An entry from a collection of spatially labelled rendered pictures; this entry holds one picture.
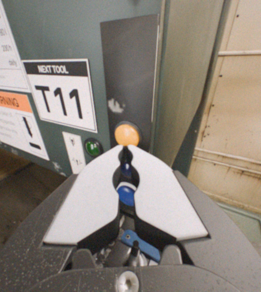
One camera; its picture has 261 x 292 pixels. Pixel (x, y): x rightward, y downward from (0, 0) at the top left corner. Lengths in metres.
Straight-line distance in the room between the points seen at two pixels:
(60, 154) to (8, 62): 0.13
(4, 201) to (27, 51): 1.38
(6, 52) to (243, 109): 1.15
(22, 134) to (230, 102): 1.11
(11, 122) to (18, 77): 0.10
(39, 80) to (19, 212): 1.31
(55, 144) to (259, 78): 1.11
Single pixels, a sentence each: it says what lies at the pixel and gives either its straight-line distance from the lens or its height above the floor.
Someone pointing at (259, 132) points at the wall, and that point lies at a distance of 1.25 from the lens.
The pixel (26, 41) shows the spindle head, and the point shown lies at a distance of 0.21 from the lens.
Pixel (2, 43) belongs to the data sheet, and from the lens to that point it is 0.25.
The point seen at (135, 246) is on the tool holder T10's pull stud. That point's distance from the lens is 0.41.
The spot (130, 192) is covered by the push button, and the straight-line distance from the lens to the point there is 0.18.
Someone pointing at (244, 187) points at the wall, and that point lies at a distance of 1.49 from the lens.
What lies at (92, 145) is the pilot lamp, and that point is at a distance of 0.17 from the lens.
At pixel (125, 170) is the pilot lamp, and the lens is 0.16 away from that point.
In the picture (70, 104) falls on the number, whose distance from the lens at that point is 0.18.
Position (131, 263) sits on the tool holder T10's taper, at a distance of 0.47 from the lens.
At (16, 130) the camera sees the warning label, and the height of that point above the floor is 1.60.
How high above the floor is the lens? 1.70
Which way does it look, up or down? 30 degrees down
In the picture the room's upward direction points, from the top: straight up
